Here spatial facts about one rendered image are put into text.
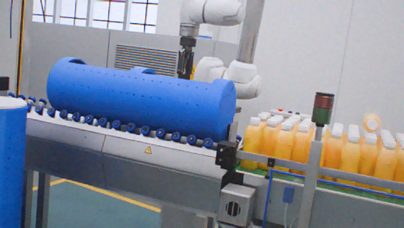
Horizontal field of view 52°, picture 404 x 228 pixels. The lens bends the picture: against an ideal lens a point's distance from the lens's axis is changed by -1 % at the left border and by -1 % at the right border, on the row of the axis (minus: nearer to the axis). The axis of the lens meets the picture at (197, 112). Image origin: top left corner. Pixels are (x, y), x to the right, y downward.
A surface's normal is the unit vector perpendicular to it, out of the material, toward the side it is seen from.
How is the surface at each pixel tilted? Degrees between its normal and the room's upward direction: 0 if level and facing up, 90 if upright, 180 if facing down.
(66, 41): 90
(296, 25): 90
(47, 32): 90
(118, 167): 110
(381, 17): 90
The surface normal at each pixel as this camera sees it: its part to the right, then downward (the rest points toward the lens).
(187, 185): -0.36, 0.43
